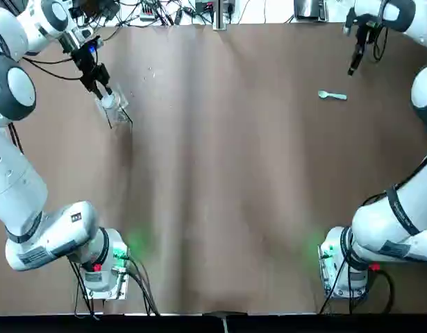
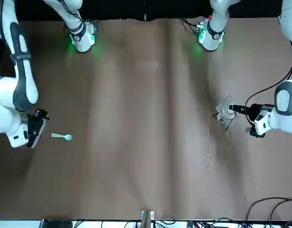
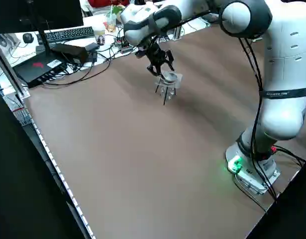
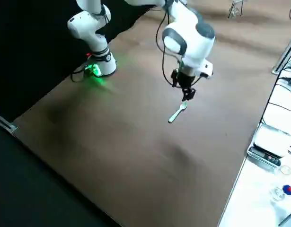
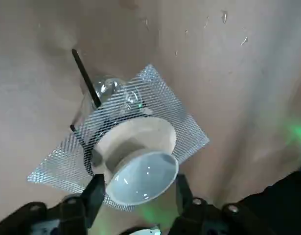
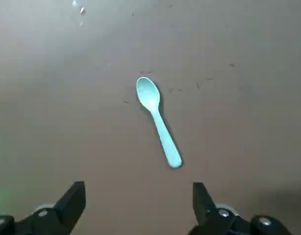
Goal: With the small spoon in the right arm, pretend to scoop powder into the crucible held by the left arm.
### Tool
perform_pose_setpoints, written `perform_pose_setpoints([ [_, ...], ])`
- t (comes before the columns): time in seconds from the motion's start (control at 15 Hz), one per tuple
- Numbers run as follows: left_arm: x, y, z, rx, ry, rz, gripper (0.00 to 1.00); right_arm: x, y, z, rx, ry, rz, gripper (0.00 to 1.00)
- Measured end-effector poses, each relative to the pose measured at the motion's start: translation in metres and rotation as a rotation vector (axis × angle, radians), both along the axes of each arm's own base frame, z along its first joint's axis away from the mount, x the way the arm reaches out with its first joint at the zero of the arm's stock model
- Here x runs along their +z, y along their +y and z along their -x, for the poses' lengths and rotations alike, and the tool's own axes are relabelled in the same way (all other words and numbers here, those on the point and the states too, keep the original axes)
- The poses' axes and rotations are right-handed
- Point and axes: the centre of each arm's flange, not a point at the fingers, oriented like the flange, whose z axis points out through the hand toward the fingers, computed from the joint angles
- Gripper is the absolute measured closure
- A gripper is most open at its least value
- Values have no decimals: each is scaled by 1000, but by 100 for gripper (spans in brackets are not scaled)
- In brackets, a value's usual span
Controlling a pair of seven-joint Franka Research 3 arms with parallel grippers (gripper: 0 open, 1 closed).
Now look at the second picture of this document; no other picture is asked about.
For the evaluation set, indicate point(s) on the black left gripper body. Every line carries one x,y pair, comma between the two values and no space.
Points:
257,111

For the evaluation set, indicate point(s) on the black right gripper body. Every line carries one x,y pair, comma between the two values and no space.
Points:
36,129

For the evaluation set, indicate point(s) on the small white crucible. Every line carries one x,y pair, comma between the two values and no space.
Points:
225,111

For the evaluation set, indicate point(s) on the small pale green spoon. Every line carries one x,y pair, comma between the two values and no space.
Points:
68,137

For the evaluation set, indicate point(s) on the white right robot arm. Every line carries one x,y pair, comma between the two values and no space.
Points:
27,90

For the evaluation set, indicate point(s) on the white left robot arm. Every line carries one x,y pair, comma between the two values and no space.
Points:
284,97

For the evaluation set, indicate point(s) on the aluminium profile post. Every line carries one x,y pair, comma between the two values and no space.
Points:
147,219

